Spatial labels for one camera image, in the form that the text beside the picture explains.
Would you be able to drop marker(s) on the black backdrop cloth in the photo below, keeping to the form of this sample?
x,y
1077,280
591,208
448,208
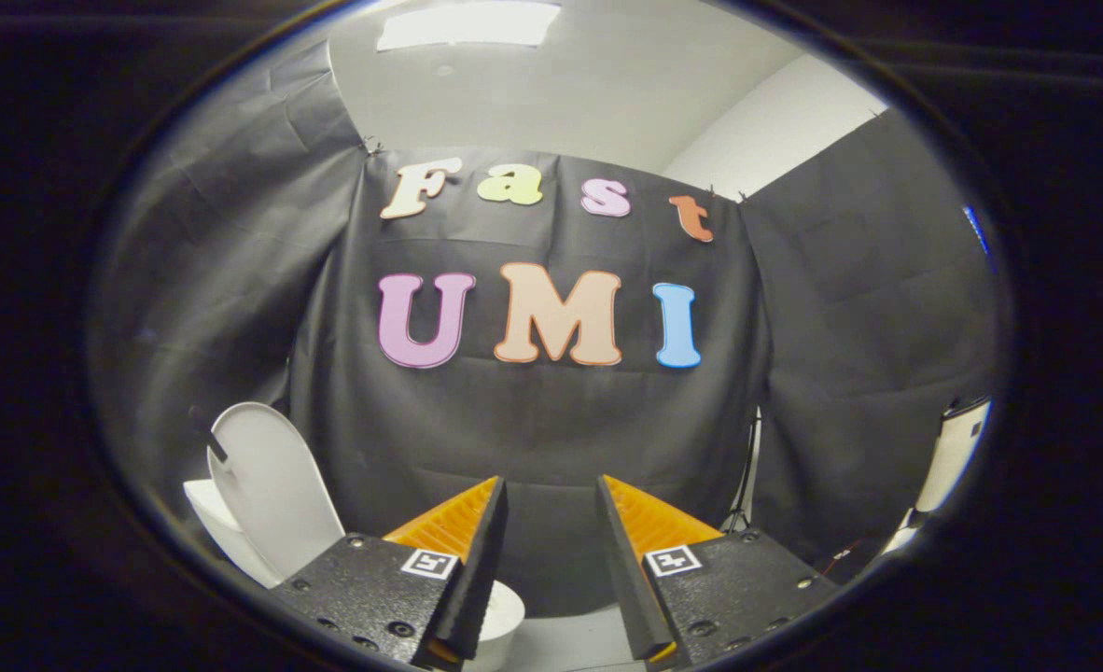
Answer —
x,y
551,420

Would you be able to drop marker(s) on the tall white appliance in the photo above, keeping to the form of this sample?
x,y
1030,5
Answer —
x,y
953,453

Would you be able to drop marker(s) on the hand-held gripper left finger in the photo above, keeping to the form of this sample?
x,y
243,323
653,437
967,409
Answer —
x,y
477,579

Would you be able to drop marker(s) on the white toilet lid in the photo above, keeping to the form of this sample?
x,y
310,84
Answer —
x,y
276,485

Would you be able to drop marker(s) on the white toilet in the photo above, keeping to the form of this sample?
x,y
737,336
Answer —
x,y
220,523

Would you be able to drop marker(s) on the black tripod stand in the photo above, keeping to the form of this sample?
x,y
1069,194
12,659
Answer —
x,y
747,467

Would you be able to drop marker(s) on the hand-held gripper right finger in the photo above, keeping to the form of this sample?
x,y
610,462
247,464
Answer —
x,y
631,579

